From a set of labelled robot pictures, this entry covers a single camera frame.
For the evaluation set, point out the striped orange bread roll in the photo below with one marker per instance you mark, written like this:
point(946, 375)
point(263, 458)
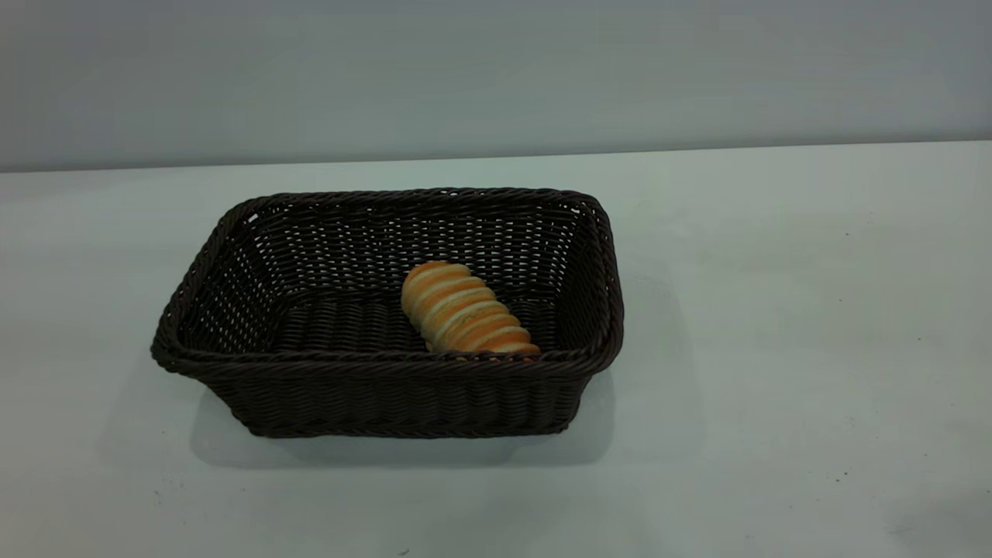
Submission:
point(461, 310)

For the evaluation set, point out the dark brown woven basket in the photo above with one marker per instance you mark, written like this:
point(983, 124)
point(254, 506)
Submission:
point(387, 403)

